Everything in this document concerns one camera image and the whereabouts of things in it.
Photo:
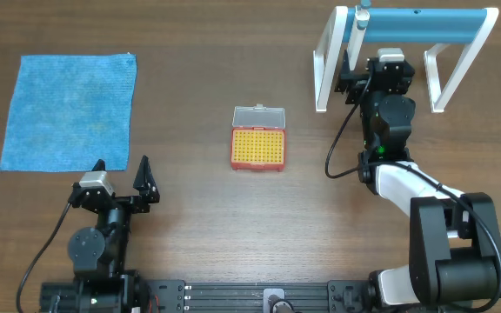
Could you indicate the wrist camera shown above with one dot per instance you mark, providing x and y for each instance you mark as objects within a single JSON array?
[
  {"x": 97, "y": 181},
  {"x": 390, "y": 55}
]

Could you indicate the blue cloth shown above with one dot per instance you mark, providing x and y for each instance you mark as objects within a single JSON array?
[{"x": 68, "y": 113}]

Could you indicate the mounting rail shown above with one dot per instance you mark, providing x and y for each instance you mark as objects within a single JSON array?
[{"x": 233, "y": 295}]

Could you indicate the white pipette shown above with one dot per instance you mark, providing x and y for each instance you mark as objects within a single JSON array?
[{"x": 357, "y": 39}]

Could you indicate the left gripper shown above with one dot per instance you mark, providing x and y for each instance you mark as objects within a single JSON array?
[{"x": 100, "y": 201}]

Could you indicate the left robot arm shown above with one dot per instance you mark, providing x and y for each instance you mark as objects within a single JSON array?
[{"x": 87, "y": 250}]

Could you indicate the white and blue stand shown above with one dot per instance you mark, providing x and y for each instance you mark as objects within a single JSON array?
[{"x": 416, "y": 26}]

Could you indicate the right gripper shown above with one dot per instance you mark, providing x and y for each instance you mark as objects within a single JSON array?
[{"x": 392, "y": 77}]

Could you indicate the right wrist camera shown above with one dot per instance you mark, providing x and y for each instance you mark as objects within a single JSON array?
[{"x": 390, "y": 55}]

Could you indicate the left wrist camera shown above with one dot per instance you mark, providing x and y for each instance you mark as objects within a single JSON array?
[{"x": 97, "y": 181}]

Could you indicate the red and yellow tip box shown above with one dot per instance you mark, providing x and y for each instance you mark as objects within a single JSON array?
[{"x": 258, "y": 148}]

